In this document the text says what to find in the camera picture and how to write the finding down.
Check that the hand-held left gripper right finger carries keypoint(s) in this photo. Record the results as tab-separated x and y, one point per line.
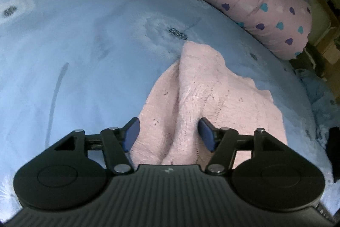
207	134

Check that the blue dandelion print bedsheet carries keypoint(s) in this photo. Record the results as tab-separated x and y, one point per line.
79	56

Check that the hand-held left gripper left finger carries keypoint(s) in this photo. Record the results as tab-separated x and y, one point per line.
131	134

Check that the pink knitted cardigan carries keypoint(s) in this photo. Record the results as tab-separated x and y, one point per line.
202	88

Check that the blue crumpled blanket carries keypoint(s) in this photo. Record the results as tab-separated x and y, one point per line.
316	94

